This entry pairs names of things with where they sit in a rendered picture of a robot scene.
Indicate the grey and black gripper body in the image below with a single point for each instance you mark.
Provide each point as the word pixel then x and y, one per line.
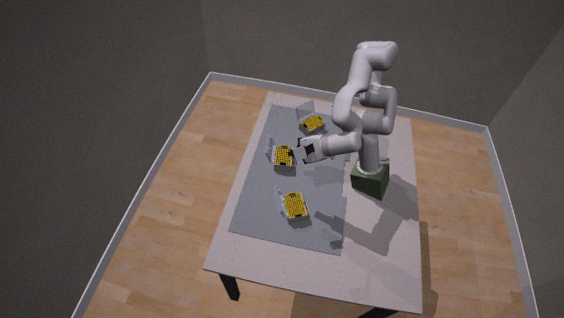
pixel 318 154

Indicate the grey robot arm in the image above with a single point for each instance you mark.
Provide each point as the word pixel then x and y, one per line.
pixel 364 79

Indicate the grey bench mat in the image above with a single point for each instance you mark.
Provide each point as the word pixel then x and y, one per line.
pixel 320 183

